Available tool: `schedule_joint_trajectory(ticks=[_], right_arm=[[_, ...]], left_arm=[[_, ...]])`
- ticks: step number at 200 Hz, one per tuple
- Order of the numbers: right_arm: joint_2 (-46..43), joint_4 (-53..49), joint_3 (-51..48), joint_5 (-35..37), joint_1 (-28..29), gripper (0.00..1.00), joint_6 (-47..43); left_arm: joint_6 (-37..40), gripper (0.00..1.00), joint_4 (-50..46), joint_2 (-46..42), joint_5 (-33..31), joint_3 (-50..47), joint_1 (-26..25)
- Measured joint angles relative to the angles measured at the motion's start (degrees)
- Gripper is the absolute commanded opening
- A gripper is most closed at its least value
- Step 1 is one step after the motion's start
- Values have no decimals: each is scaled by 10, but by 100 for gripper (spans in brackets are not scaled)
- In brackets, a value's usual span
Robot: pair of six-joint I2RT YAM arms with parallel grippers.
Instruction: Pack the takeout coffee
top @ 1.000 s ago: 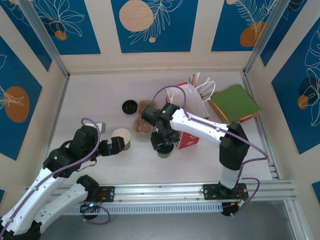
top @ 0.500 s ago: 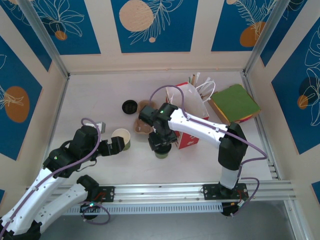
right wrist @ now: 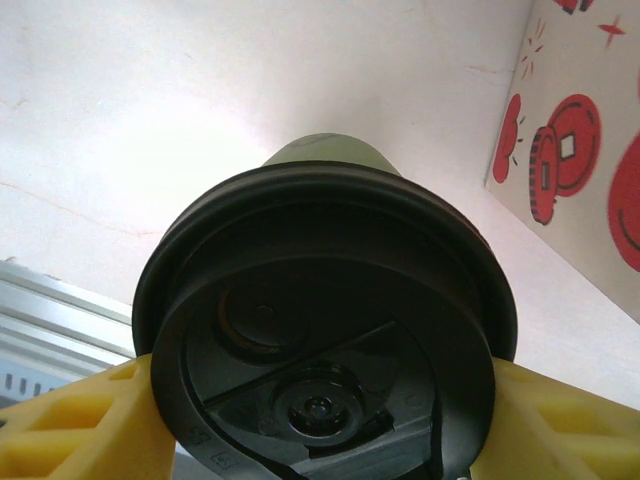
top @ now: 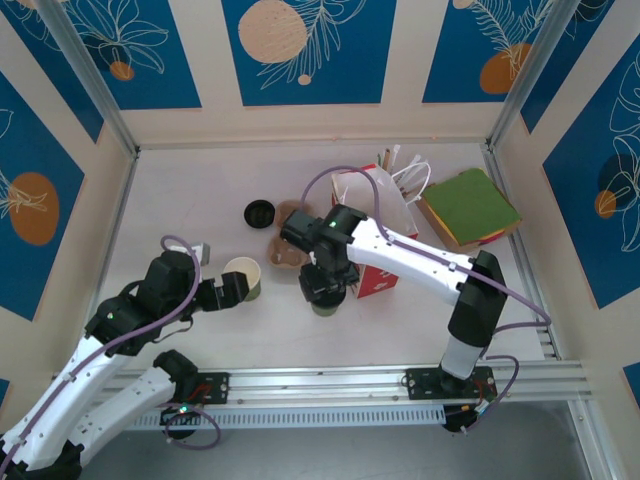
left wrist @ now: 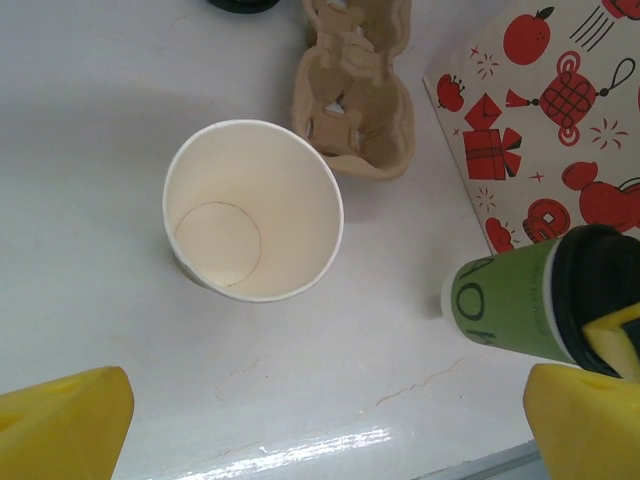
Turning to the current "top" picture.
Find green brown napkin stack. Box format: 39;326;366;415
417;168;523;253

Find black plastic cup lid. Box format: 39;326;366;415
243;198;277;230

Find white slotted cable duct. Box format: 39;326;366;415
63;404;446;432

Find green paper cup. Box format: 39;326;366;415
222;256;263;303
310;298;347;319

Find brown pulp cup carrier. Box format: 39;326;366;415
264;199;314;267

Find red white paper bag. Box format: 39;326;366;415
329;162;433;300

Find aluminium frame leg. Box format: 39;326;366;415
567;399;619;480

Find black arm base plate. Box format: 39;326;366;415
138;372;231;406
402;367;499;401

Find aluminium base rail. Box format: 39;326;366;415
42;360;594;410

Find aluminium frame post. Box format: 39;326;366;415
487;0;585;151
34;0;142;157

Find green-topped paper napkin stack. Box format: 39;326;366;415
423;168;523;249

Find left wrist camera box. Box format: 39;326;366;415
169;241;211;266

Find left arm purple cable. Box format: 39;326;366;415
0;234;222;466

